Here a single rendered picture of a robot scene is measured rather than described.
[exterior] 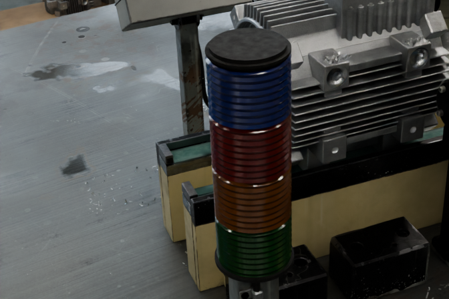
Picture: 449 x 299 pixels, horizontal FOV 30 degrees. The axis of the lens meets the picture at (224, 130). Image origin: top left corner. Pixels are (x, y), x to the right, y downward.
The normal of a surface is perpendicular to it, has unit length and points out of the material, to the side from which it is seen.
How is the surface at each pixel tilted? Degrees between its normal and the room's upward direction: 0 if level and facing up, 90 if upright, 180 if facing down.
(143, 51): 0
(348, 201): 90
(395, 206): 90
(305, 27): 88
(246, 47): 0
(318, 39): 36
